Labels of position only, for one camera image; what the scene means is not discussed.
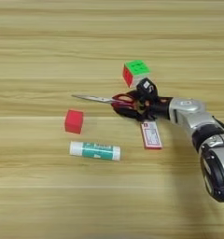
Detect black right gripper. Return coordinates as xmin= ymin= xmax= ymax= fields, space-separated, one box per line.
xmin=111 ymin=90 xmax=175 ymax=122

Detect Rubik's cube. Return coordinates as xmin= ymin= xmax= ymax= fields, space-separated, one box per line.
xmin=121 ymin=59 xmax=152 ymax=89

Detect red handled scissors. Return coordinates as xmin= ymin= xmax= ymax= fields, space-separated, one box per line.
xmin=70 ymin=91 xmax=140 ymax=111

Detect small red white card box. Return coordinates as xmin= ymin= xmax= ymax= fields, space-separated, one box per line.
xmin=139 ymin=120 xmax=164 ymax=150

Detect red cube block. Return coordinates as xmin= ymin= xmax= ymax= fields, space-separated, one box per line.
xmin=63 ymin=108 xmax=85 ymax=135

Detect small black box white label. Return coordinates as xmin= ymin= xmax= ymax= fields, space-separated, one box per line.
xmin=135 ymin=77 xmax=159 ymax=103

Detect white green glue stick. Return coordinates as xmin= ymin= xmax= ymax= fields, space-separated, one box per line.
xmin=68 ymin=140 xmax=122 ymax=162

